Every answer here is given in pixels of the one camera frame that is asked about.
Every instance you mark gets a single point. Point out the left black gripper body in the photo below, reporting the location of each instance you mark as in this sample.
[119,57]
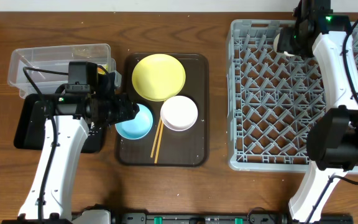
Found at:
[113,111]

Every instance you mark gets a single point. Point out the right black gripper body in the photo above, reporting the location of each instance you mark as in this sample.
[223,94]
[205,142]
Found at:
[298,47]

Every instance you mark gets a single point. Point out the small white cup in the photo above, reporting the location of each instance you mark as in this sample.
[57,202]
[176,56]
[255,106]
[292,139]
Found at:
[275,47]

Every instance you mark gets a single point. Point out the light blue bowl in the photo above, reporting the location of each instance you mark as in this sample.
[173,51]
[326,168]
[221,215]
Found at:
[138,127]

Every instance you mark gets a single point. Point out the green snack wrapper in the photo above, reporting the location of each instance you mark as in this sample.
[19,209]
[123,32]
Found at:
[102,69]

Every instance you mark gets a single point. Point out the wooden chopstick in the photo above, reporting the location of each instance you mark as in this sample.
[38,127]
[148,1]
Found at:
[157,148]
[155,138]

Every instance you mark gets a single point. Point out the pink white bowl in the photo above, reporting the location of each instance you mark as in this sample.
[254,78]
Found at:
[179,113]

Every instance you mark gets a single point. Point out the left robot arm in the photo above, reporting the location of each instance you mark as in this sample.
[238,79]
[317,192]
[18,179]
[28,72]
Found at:
[60,123]

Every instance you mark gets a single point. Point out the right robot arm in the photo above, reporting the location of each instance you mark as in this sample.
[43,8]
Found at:
[332,143]

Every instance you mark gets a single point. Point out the grey plastic dishwasher rack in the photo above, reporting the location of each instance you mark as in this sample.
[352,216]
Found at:
[273,100]

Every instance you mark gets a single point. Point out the clear plastic waste bin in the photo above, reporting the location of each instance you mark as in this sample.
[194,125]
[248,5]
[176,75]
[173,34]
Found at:
[55,58]

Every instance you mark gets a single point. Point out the black rectangular waste tray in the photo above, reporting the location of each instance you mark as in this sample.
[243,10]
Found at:
[30,131]

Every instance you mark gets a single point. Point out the yellow round plate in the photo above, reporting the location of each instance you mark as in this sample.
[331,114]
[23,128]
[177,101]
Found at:
[158,77]

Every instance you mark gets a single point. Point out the dark brown serving tray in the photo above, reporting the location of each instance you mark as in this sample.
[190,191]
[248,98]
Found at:
[188,148]

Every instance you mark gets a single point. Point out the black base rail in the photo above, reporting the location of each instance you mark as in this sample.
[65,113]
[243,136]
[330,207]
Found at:
[197,219]

